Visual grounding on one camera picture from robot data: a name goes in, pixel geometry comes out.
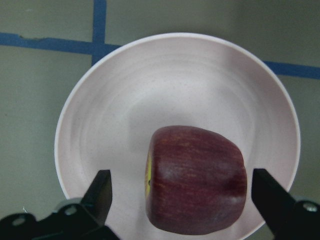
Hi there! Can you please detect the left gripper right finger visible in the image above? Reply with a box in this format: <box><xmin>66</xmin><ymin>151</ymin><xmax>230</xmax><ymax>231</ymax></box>
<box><xmin>252</xmin><ymin>168</ymin><xmax>296</xmax><ymax>236</ymax></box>

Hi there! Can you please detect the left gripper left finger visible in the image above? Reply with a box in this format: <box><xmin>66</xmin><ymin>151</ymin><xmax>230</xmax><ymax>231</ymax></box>
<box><xmin>80</xmin><ymin>169</ymin><xmax>112</xmax><ymax>225</ymax></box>

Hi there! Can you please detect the red apple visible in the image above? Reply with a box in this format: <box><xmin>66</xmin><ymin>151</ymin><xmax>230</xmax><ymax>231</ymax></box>
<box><xmin>145</xmin><ymin>125</ymin><xmax>247</xmax><ymax>235</ymax></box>

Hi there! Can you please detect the pink plate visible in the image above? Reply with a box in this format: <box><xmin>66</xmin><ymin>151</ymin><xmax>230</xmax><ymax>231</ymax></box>
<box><xmin>54</xmin><ymin>33</ymin><xmax>301</xmax><ymax>240</ymax></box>

